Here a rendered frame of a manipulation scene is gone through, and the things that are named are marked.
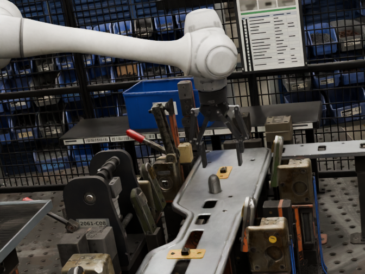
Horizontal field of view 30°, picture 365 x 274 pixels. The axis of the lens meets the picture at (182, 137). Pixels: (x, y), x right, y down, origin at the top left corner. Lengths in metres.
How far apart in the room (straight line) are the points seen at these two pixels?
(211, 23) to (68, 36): 0.36
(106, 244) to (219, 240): 0.26
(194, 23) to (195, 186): 0.44
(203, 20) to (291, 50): 0.65
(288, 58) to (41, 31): 0.94
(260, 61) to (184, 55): 0.78
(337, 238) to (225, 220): 0.60
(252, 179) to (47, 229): 0.95
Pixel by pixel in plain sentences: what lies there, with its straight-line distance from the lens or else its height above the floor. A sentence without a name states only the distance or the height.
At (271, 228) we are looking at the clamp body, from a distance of 1.49.
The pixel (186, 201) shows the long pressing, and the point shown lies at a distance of 1.78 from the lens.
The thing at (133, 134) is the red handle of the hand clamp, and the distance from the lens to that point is 1.94.
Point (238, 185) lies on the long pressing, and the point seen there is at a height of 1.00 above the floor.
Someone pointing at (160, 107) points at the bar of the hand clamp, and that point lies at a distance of 1.89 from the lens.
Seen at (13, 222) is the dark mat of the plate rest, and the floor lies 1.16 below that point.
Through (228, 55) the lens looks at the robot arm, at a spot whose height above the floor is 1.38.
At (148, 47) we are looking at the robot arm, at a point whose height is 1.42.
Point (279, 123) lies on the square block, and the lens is 2.10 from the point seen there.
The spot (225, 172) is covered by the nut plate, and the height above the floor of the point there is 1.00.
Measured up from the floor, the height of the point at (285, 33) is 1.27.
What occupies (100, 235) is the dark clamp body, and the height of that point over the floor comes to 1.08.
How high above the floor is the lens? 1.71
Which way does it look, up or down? 18 degrees down
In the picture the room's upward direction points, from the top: 9 degrees counter-clockwise
